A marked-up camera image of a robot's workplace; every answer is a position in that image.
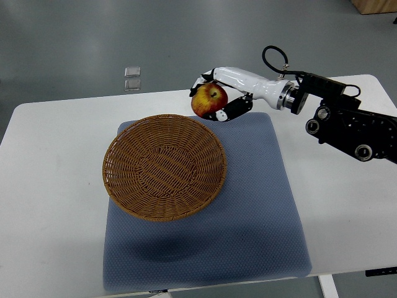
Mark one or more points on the white table leg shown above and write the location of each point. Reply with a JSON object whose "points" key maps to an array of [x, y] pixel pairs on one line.
{"points": [[328, 286]]}

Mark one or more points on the red yellow apple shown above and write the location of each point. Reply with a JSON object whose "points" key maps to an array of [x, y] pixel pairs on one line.
{"points": [[208, 99]]}

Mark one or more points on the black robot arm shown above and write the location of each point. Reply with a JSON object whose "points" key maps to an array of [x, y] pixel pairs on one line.
{"points": [[339, 122]]}

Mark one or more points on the lower metal floor plate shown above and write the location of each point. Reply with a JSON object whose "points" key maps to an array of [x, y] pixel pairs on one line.
{"points": [[132, 84]]}

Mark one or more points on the brown wicker basket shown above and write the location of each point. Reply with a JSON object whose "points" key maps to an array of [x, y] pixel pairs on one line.
{"points": [[164, 167]]}

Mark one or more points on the wooden box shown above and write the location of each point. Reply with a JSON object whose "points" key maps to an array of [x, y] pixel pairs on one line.
{"points": [[366, 7]]}

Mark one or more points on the metal floor plate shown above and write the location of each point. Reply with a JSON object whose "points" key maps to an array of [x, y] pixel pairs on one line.
{"points": [[132, 84], [132, 71]]}

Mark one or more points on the blue-grey fabric mat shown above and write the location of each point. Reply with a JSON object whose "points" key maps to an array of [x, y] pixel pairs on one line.
{"points": [[250, 232]]}

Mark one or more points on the table control panel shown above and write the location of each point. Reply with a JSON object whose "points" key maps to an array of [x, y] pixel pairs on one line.
{"points": [[381, 272]]}

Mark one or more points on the upper metal floor plate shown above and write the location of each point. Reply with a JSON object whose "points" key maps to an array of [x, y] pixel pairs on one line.
{"points": [[132, 71]]}

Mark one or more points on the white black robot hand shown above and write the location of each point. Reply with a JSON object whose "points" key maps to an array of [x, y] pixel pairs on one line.
{"points": [[242, 88]]}

